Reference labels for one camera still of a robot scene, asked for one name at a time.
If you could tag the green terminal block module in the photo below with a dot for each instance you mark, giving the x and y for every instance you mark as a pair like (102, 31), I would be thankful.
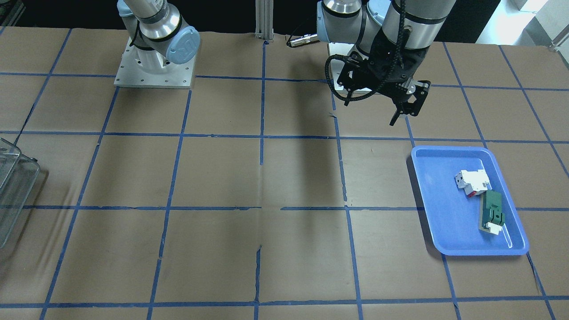
(491, 218)

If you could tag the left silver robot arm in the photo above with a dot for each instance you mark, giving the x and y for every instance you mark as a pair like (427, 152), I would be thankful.
(389, 39)

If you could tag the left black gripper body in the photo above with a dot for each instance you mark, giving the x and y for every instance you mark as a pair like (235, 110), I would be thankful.
(409, 94)

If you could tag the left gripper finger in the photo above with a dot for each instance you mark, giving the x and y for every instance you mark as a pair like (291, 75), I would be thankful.
(396, 115)

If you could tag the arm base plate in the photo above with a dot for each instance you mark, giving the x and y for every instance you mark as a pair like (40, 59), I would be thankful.
(336, 66)
(149, 69)

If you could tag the white circuit breaker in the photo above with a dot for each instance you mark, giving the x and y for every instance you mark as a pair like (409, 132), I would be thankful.
(472, 183)

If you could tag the silver cable connector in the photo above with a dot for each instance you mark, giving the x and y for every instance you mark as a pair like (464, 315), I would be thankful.
(302, 41)

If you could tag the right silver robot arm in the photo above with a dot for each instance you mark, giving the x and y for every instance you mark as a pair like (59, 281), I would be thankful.
(158, 26)

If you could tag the aluminium frame post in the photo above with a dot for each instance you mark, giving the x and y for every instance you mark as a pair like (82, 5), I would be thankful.
(264, 10)

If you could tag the wire mesh shelf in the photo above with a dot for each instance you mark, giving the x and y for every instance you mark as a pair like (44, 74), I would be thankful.
(18, 174)

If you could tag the blue plastic tray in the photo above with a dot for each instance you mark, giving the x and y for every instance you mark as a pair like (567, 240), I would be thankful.
(453, 218)

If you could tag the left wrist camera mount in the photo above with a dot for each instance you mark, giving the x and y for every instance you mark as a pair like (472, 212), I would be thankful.
(355, 82)

